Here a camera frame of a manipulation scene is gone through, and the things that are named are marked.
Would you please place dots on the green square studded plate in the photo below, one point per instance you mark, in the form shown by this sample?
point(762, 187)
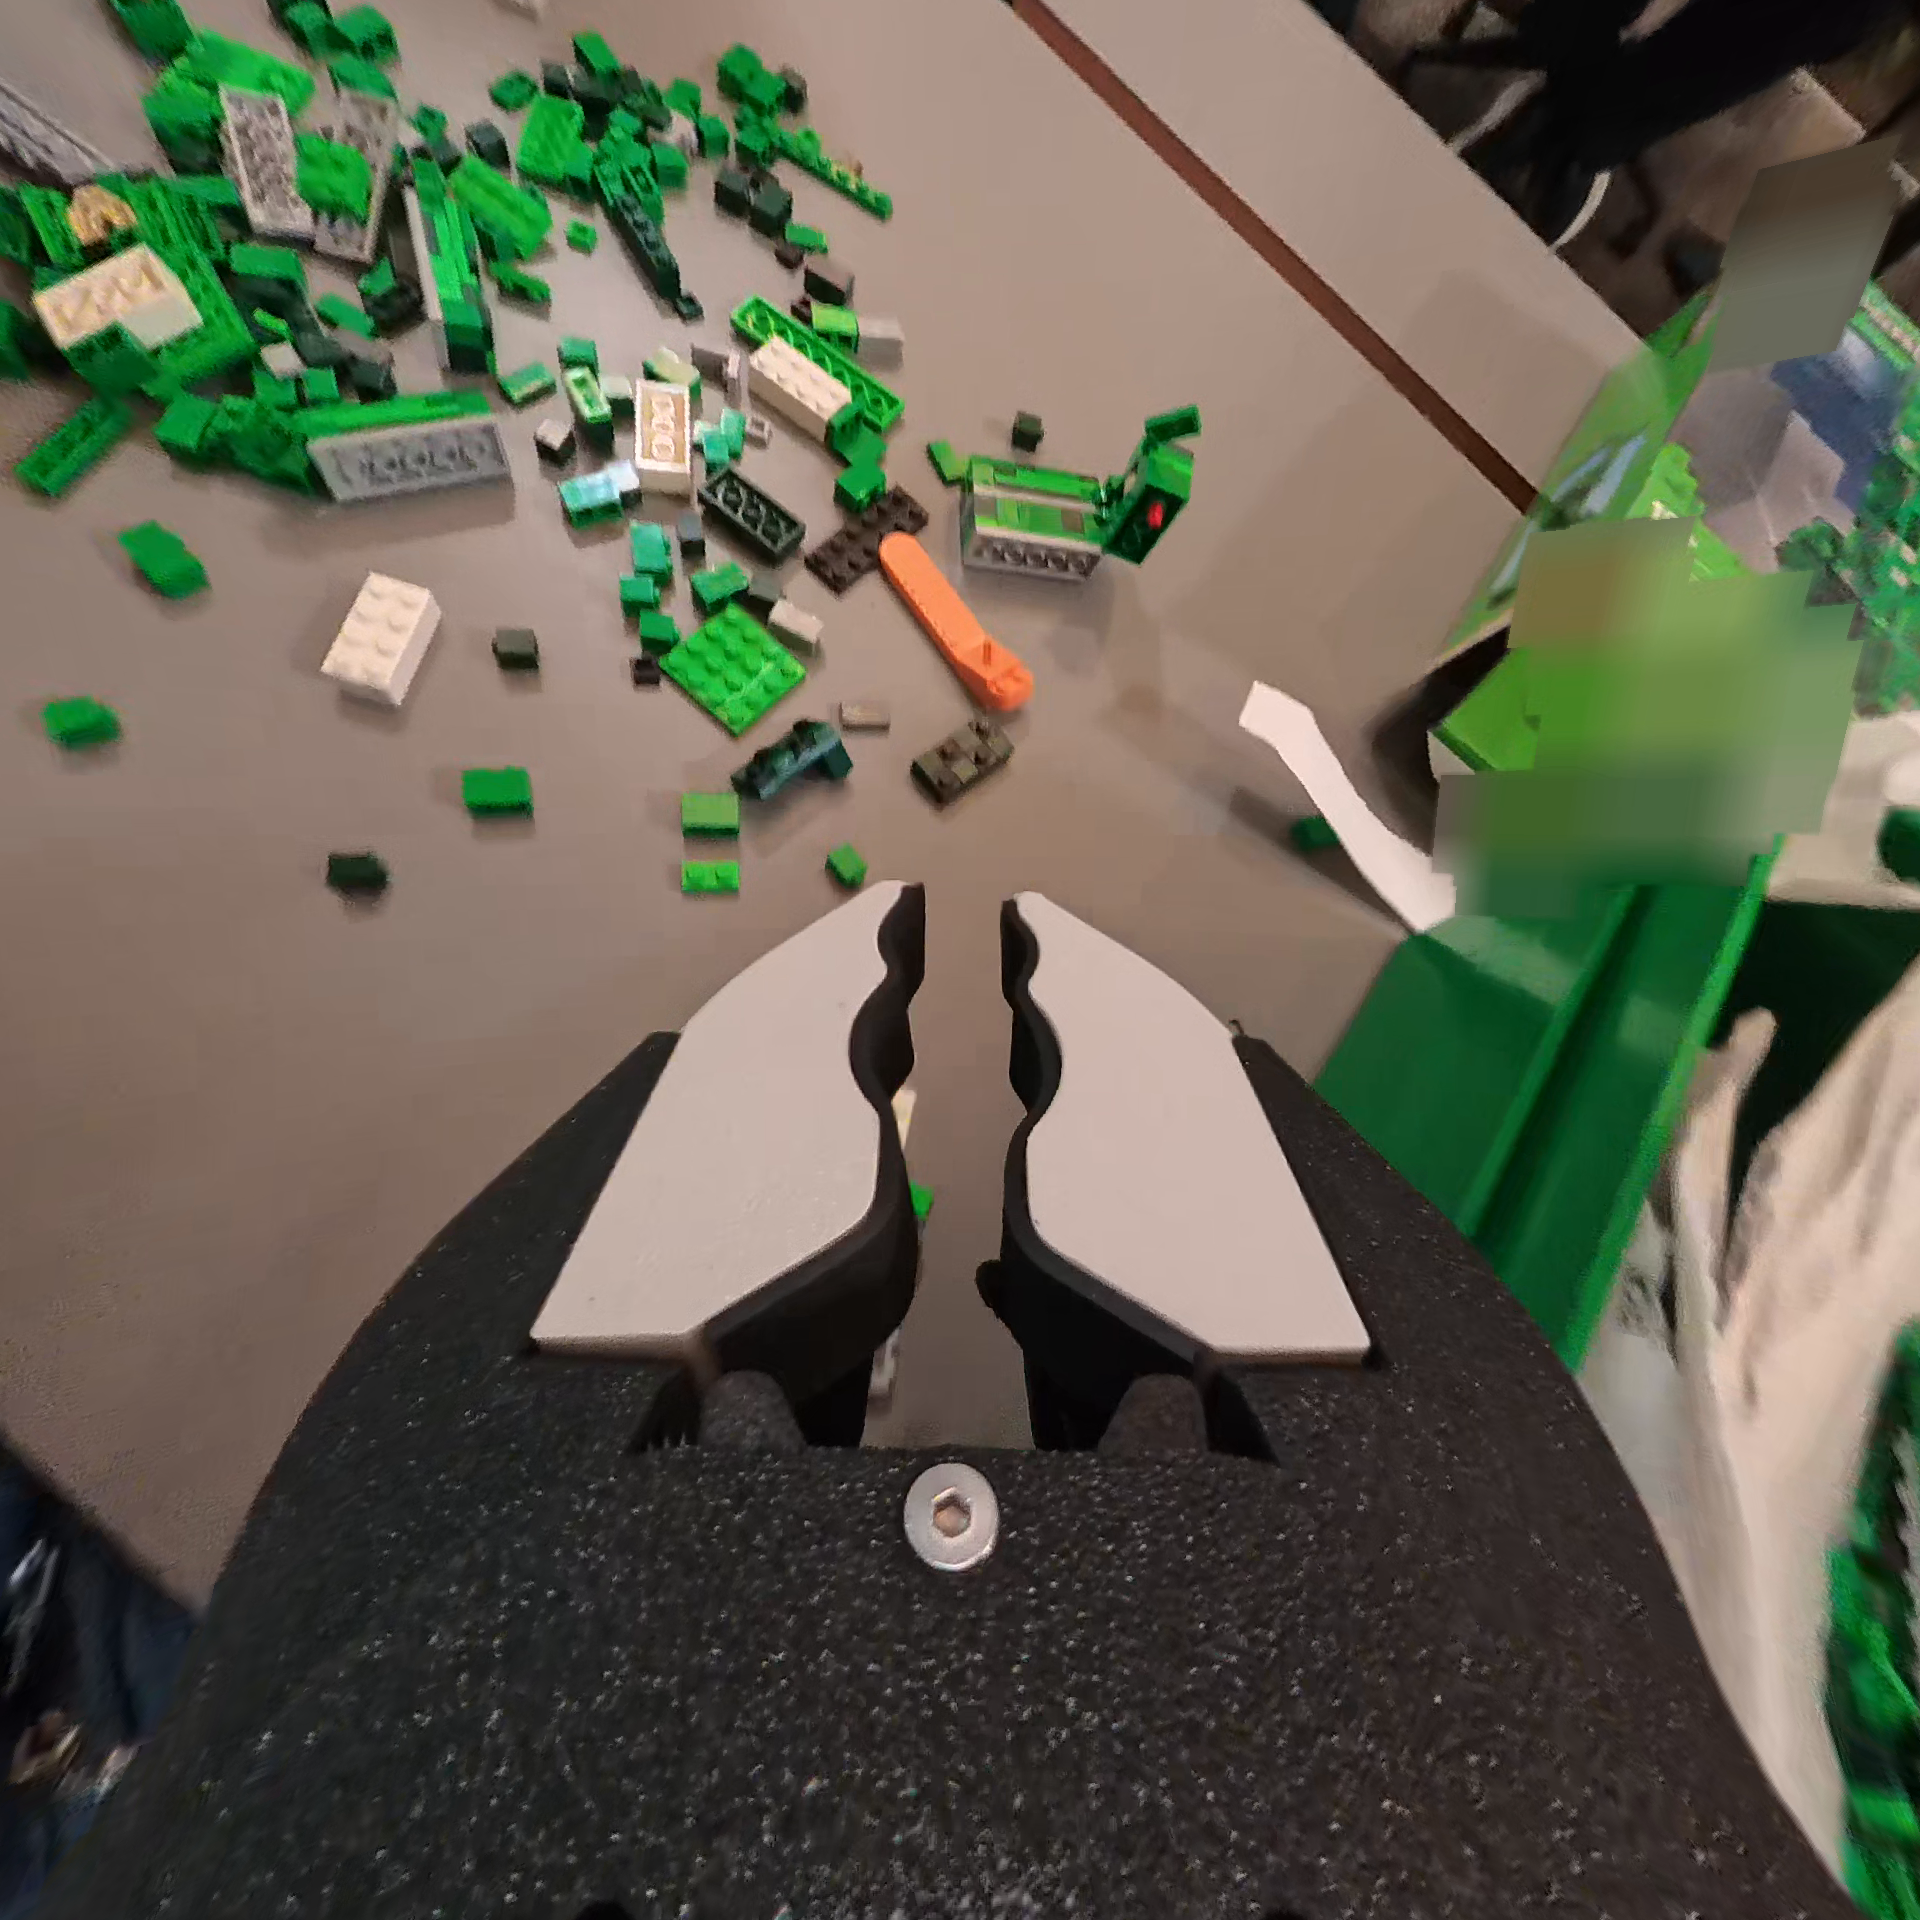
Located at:
point(731, 668)

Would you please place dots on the white eight-stud brick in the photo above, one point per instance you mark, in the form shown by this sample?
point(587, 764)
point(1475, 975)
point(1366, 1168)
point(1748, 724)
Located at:
point(383, 639)

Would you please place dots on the person's leg in jeans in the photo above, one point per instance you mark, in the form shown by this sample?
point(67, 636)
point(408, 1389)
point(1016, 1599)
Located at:
point(75, 1622)

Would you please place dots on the green and grey brick assembly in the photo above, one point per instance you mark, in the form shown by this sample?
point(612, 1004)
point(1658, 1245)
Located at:
point(1049, 518)

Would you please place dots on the green cardboard box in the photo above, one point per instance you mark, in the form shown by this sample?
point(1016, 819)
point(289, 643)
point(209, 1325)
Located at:
point(1499, 1080)

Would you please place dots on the dark teal angled brick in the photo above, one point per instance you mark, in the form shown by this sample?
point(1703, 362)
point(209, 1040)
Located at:
point(791, 758)

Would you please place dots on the dark grey small plate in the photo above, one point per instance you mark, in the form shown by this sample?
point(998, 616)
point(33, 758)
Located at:
point(960, 763)

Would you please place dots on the small dark green brick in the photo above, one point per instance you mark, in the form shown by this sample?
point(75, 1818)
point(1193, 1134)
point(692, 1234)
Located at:
point(356, 874)
point(515, 647)

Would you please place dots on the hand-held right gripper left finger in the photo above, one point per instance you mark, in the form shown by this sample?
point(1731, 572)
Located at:
point(721, 1171)

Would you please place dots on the grey desk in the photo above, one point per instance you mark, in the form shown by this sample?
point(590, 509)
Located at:
point(1350, 196)
point(225, 1126)

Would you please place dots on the pile of green toy bricks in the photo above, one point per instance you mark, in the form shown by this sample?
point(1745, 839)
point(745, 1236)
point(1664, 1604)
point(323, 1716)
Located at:
point(225, 331)

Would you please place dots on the white paper strip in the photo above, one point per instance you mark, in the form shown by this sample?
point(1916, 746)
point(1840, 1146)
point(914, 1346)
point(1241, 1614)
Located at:
point(1335, 781)

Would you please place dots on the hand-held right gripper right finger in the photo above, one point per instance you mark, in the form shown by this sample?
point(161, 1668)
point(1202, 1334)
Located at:
point(1185, 1184)

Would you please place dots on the printed toy set box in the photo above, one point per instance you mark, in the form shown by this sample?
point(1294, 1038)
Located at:
point(1875, 571)

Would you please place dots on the plastic bag of bricks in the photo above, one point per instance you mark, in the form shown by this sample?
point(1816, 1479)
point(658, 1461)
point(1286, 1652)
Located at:
point(1769, 1349)

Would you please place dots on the orange brick separator tool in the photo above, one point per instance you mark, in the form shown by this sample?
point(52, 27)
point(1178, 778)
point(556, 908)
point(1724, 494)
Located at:
point(944, 622)

